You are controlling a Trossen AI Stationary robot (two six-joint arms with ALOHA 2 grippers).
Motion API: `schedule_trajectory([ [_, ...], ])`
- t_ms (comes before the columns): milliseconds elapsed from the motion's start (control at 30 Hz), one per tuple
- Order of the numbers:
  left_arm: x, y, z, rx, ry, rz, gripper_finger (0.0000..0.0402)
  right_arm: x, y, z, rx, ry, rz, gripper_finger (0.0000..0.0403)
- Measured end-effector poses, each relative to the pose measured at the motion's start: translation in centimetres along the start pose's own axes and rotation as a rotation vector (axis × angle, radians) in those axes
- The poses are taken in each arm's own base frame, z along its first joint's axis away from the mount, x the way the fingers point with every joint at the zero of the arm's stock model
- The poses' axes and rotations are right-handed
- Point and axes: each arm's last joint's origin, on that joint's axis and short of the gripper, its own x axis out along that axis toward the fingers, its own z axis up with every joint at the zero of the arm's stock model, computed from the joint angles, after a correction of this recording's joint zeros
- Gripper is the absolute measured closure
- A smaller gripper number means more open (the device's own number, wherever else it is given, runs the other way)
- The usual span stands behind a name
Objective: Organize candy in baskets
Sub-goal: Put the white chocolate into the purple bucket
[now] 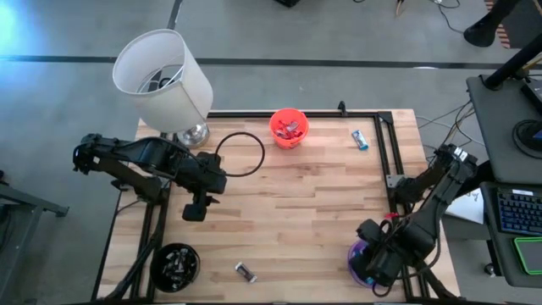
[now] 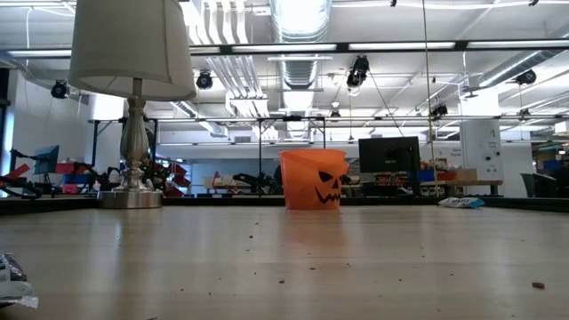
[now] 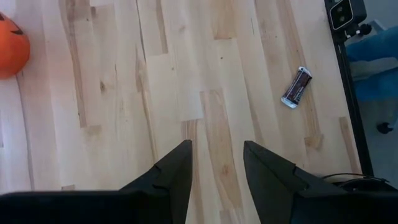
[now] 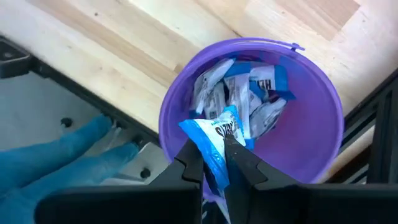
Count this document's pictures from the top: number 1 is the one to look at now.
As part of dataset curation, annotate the black desk device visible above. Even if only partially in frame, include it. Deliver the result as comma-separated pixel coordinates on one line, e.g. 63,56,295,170
519,77,542,114

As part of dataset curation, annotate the green edged black pad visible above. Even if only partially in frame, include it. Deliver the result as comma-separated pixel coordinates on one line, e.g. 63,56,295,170
512,236,542,276

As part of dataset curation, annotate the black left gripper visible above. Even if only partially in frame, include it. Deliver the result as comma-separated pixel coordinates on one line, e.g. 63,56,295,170
177,151,229,205

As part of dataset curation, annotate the orange pumpkin face bucket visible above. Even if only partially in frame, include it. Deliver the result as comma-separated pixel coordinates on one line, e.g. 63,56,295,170
268,108,310,150

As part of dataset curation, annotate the black left camera cable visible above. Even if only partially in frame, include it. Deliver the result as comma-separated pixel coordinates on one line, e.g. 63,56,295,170
213,131,267,178

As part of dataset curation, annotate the grey metal bench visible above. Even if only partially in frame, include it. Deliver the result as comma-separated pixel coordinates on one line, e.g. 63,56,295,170
0,169,70,305

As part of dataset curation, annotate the blue white Hershey's bar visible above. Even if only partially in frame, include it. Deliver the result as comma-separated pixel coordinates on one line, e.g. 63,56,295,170
351,129,370,152

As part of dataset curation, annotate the black round stand base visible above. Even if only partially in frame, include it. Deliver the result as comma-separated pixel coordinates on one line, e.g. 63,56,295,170
511,119,542,161

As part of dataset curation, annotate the black backlit keyboard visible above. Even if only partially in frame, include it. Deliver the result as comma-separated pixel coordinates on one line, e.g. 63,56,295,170
496,187,542,236

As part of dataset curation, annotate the grey floor cable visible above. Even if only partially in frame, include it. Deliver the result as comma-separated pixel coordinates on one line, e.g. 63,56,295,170
417,100,473,128

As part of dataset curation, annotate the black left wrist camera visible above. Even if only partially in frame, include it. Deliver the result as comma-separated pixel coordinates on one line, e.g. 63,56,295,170
181,202,209,222

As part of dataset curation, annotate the grey keyboard desk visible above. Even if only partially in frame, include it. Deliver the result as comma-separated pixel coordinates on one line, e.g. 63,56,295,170
480,181,542,289

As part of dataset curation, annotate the black round pole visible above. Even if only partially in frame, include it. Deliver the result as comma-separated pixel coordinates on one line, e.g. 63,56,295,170
484,36,542,91

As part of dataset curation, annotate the black right camera cable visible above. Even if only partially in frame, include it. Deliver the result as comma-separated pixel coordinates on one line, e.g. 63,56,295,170
372,218,442,297

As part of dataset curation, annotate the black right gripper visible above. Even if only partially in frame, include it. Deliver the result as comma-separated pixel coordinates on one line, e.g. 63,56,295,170
351,236,411,286

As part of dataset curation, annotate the red striped mat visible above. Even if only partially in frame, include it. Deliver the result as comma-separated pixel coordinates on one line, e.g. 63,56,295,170
484,0,514,50

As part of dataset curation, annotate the person's leg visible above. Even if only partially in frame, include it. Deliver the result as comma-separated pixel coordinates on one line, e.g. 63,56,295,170
462,0,523,48

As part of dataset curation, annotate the black floor cable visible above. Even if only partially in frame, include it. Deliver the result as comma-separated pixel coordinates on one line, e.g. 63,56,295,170
429,0,465,35

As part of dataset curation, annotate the black camera cable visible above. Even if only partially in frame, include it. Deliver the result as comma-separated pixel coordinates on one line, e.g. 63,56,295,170
372,218,442,297
213,131,267,178

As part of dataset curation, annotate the white shade silver table lamp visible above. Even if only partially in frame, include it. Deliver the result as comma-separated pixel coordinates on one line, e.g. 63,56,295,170
112,28,214,149

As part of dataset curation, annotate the white paper sheet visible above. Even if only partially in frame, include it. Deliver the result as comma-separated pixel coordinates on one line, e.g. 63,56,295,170
444,188,486,225

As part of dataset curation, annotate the black plastic bucket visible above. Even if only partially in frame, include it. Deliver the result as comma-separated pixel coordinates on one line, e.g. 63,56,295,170
149,242,202,294

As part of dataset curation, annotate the purple plastic bucket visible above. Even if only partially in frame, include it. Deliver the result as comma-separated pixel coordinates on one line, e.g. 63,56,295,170
346,239,384,290

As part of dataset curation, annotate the black aluminium table frame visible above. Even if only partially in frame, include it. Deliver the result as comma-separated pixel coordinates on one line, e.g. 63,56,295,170
91,110,461,304

